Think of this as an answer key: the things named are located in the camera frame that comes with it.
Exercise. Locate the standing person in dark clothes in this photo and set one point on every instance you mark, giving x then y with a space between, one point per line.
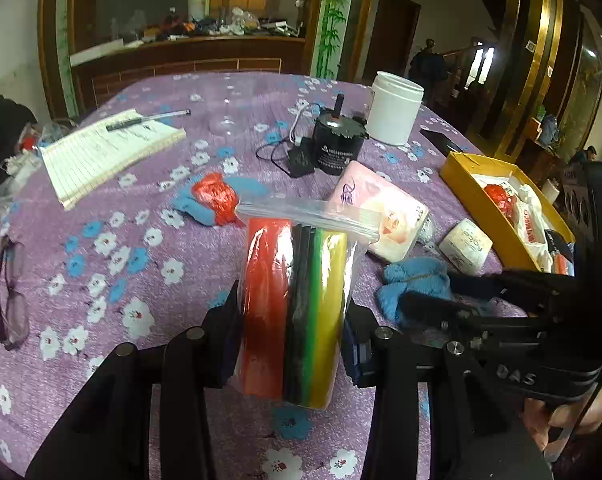
427 69

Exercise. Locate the red plastic bag ball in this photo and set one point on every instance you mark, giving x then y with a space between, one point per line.
503 199

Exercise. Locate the black power adapter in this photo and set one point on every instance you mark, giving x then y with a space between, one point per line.
300 160

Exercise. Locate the white plastic bag red print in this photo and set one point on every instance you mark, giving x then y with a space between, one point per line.
529 231

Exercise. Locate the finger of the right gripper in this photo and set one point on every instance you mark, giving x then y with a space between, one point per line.
416 310
529 290

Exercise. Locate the black snack packet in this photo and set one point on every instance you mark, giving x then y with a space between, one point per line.
558 245

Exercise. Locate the white plastic jar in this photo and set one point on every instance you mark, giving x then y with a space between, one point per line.
395 103

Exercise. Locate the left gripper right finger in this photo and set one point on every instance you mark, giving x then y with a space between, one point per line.
380 357

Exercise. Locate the yellow cardboard box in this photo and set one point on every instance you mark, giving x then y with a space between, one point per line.
467 175

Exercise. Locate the black pen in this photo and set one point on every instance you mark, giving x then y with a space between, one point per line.
141 120

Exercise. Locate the wooden sideboard counter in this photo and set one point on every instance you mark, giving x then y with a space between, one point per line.
96 81

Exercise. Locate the purple eyeglasses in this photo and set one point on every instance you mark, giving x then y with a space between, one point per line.
14 321

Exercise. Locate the black smartphone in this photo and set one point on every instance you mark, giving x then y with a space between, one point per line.
441 142

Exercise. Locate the black electric motor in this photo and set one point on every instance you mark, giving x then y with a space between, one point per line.
336 139

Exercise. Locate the white face tissue pack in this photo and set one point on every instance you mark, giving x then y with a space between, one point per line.
467 247

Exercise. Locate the white notebook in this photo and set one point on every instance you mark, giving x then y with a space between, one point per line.
83 160

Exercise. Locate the bag of red yellow sponges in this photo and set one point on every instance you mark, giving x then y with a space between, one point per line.
300 265

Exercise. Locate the clear plastic cup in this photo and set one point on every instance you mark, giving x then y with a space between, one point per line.
227 115

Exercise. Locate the purple floral tablecloth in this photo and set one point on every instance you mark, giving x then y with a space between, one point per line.
124 265

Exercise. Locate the red and blue sponge pack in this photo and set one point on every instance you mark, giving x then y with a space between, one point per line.
562 265

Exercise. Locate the blue knitted cloth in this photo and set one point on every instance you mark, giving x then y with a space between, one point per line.
424 275

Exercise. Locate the person right hand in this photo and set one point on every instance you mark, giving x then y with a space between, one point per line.
539 421

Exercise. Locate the pink tissue pack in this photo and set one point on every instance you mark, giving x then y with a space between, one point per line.
401 215

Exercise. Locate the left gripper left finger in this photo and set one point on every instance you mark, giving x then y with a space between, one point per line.
200 358

